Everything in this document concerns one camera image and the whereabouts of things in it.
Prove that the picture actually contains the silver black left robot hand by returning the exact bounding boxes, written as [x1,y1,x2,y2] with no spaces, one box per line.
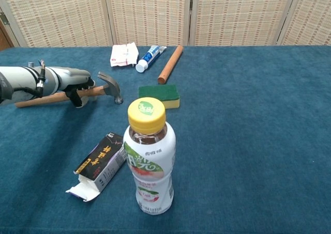
[53,67,95,108]

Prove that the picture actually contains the wooden handled claw hammer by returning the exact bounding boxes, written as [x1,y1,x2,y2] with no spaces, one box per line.
[14,71,124,108]

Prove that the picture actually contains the green yellow scrubbing sponge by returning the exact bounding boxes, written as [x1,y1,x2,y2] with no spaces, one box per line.
[138,84,180,110]

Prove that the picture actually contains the white crumpled paper packet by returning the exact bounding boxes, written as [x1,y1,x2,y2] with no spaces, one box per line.
[110,42,139,68]

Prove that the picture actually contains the woven bamboo screen panel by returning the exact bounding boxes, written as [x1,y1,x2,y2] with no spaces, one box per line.
[276,0,331,46]
[103,0,193,47]
[0,0,114,48]
[190,0,300,46]

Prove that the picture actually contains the brown wooden door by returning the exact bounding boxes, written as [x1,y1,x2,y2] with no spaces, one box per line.
[0,8,13,51]

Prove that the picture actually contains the blue white toothpaste tube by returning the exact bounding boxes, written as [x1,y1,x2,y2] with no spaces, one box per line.
[135,44,167,73]

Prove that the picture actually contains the black open carton box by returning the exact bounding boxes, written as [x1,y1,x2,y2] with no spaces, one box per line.
[66,131,128,202]

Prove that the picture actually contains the round wooden rod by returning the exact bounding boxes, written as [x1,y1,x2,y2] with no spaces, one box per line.
[157,45,184,85]

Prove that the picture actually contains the white drink bottle yellow cap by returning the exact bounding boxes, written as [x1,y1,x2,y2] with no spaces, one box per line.
[123,97,176,215]

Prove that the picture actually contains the blue table carpet cloth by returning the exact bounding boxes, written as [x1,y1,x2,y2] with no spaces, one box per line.
[0,45,331,234]

